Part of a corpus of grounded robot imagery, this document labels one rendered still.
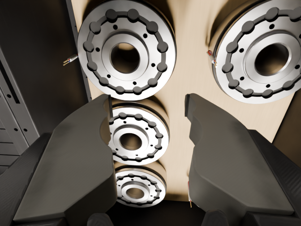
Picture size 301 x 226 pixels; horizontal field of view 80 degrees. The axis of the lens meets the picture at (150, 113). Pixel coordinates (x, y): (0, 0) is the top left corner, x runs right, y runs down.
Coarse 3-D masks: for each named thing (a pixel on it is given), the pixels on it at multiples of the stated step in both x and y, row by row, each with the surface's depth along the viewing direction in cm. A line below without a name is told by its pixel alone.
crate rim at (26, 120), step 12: (0, 36) 12; (0, 48) 12; (0, 60) 12; (12, 60) 13; (0, 72) 13; (12, 72) 13; (0, 84) 13; (12, 84) 13; (12, 96) 14; (24, 96) 14; (12, 108) 15; (24, 108) 14; (24, 120) 15; (36, 120) 16; (24, 132) 16; (36, 132) 16
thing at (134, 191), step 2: (130, 188) 32; (132, 188) 32; (134, 188) 32; (136, 188) 32; (138, 188) 32; (128, 190) 31; (130, 190) 32; (132, 190) 32; (134, 190) 32; (136, 190) 32; (138, 190) 32; (140, 190) 32; (130, 192) 31; (132, 192) 32; (134, 192) 32; (136, 192) 32; (138, 192) 32; (140, 192) 32; (142, 192) 31; (132, 194) 31; (134, 194) 31; (136, 194) 31; (138, 194) 31; (140, 194) 31
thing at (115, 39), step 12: (120, 36) 17; (132, 36) 17; (108, 48) 18; (144, 48) 17; (108, 60) 18; (144, 60) 18; (108, 72) 19; (120, 72) 19; (132, 72) 19; (144, 72) 19
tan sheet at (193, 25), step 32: (96, 0) 19; (160, 0) 18; (192, 0) 18; (224, 0) 18; (192, 32) 20; (192, 64) 21; (96, 96) 25; (160, 96) 24; (224, 96) 23; (288, 96) 23; (256, 128) 26; (160, 160) 31
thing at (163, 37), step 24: (120, 0) 16; (96, 24) 17; (120, 24) 17; (144, 24) 17; (96, 48) 18; (168, 48) 18; (96, 72) 20; (168, 72) 19; (120, 96) 21; (144, 96) 21
